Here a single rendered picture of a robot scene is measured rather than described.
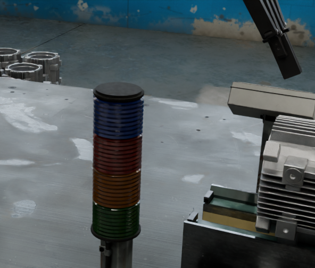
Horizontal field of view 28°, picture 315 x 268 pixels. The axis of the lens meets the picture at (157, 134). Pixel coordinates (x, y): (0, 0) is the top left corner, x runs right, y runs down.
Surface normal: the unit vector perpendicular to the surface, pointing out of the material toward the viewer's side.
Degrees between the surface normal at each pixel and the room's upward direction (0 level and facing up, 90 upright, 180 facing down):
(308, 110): 55
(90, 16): 90
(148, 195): 0
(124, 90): 0
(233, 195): 45
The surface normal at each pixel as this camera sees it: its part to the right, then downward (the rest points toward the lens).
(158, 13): -0.27, 0.34
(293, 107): -0.28, -0.26
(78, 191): 0.04, -0.93
